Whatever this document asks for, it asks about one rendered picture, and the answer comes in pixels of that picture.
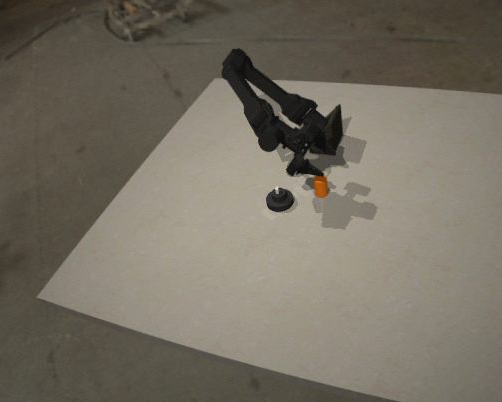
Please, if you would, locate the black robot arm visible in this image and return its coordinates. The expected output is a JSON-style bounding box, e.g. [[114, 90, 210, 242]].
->
[[222, 48, 330, 152]]

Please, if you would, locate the orange knob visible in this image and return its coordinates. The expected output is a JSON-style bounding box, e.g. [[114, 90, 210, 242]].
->
[[314, 175, 328, 198]]

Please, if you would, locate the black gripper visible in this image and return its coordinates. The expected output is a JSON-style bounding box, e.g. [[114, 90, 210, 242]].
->
[[281, 123, 336, 176]]

